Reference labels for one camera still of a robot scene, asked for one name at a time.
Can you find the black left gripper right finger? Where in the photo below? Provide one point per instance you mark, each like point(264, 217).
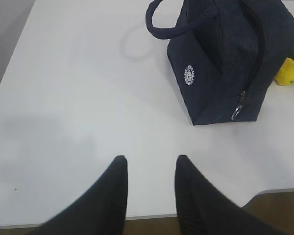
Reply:
point(203, 210)

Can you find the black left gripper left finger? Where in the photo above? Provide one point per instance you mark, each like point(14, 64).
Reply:
point(100, 210)

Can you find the dark navy lunch bag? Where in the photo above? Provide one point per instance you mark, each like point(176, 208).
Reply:
point(225, 54)

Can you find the yellow lemon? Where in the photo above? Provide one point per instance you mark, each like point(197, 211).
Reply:
point(285, 76)

